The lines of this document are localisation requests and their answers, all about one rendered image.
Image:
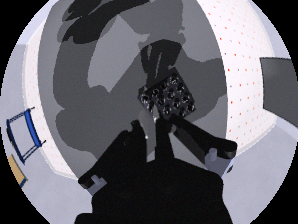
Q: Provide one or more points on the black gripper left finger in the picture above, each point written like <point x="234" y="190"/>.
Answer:
<point x="123" y="173"/>

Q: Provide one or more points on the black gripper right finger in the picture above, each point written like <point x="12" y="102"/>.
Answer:
<point x="216" y="153"/>

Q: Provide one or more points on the dark grey knob box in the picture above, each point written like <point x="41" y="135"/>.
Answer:
<point x="160" y="95"/>

